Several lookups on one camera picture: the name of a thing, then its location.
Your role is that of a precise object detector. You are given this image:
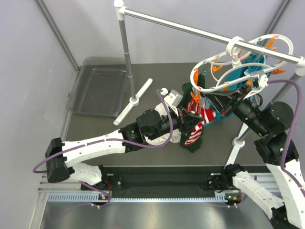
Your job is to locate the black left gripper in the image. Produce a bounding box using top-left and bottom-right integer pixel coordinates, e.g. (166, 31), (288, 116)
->
(148, 104), (203, 141)

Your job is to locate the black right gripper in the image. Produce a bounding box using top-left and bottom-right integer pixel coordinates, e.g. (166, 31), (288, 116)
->
(204, 83), (268, 135)

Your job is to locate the red white striped santa sock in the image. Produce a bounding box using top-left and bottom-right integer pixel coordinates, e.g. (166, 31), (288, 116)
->
(184, 106), (216, 146)

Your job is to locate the orange clothespin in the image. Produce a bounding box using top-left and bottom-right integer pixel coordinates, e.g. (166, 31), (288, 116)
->
(190, 92), (201, 104)

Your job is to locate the white oval clip hanger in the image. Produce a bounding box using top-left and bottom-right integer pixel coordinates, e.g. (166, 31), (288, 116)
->
(190, 34), (294, 94)

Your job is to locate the red snowflake sock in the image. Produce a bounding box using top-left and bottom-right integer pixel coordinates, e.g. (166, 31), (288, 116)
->
(185, 99), (201, 115)

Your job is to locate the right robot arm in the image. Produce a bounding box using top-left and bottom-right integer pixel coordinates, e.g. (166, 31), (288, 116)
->
(206, 92), (305, 229)

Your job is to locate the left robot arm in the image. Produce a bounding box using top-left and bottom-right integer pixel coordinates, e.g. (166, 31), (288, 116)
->
(45, 109), (203, 189)

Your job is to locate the white cloth garment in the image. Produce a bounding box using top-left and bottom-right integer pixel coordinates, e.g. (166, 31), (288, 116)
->
(145, 103), (181, 146)

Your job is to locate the teal cloth garment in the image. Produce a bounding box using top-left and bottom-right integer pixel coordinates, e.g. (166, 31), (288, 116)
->
(209, 52), (267, 125)

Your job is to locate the dark green cloth garment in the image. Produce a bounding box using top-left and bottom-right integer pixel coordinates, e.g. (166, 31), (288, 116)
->
(179, 71), (234, 153)

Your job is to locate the white silver clothes rack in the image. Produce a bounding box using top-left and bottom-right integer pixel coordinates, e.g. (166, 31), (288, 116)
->
(113, 0), (305, 171)

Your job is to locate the clear plastic bin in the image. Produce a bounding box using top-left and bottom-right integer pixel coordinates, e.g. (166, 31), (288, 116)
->
(67, 57), (128, 118)

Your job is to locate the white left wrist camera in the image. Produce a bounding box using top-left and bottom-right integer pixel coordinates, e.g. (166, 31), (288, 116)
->
(164, 90), (183, 115)

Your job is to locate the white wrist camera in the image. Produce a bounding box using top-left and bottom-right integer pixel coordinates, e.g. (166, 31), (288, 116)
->
(164, 90), (183, 115)
(244, 71), (268, 99)

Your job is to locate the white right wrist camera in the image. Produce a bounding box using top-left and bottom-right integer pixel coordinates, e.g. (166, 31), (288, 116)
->
(244, 71), (268, 99)

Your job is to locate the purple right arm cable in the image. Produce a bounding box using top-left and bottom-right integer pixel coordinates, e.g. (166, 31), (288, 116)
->
(266, 80), (305, 191)

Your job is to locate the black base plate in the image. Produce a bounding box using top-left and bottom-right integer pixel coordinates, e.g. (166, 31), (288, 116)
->
(93, 166), (233, 191)

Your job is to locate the aluminium frame rail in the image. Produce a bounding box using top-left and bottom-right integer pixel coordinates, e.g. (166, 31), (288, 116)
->
(29, 177), (271, 229)

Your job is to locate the white cable duct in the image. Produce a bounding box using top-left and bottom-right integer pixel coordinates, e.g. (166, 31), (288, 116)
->
(47, 192), (241, 203)

